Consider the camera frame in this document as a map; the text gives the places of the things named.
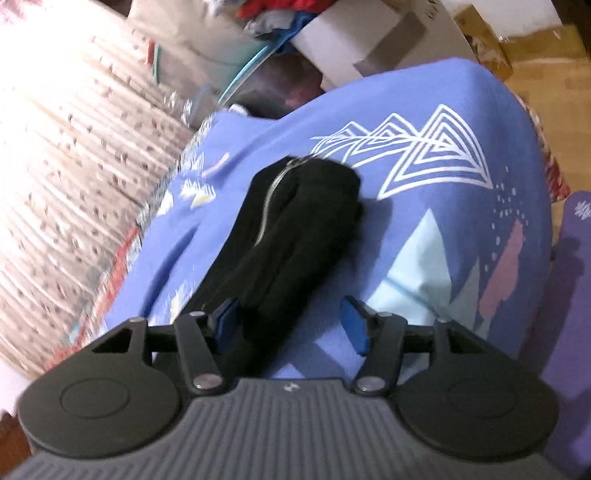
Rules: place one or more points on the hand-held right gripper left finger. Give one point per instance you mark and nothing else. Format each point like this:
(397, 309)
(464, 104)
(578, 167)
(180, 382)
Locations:
(226, 319)

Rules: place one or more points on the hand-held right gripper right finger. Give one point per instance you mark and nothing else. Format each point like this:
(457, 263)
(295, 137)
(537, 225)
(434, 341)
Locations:
(353, 323)

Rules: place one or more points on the black pants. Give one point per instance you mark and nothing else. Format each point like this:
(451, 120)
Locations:
(295, 240)

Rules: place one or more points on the blue printed bedsheet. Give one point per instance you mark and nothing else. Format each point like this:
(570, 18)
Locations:
(415, 240)

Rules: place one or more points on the beige floral quilt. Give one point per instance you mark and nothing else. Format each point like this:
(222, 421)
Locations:
(69, 184)

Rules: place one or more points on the purple mat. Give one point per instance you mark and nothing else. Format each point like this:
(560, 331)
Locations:
(572, 300)

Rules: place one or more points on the white box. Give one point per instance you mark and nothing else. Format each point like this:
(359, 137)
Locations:
(351, 41)

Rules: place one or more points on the pile of colourful clothes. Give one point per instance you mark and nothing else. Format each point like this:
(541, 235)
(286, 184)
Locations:
(277, 14)

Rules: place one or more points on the brown cardboard box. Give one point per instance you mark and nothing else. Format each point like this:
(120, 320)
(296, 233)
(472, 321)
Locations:
(549, 83)

